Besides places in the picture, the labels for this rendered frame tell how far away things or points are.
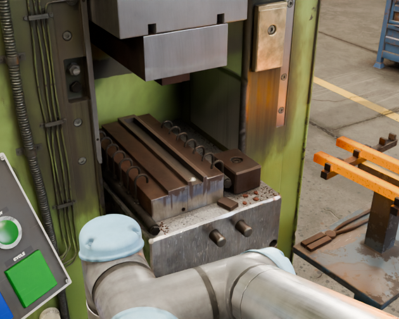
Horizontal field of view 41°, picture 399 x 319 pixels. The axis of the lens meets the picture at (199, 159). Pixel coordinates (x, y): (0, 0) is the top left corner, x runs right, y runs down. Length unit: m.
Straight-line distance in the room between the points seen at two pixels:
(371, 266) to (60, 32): 1.00
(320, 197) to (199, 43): 2.09
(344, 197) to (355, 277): 1.68
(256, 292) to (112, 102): 1.19
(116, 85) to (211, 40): 0.55
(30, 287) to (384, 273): 0.93
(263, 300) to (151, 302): 0.12
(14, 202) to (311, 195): 2.30
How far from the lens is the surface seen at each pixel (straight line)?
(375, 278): 1.52
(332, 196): 3.15
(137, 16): 1.07
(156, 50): 1.11
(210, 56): 1.18
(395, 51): 5.19
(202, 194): 1.32
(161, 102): 1.73
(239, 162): 1.40
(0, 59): 1.15
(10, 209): 1.03
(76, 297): 1.52
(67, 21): 1.18
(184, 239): 1.28
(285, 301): 0.50
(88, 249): 0.63
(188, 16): 1.12
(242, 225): 1.33
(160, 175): 1.32
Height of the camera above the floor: 1.67
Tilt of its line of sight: 29 degrees down
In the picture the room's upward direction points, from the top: straight up
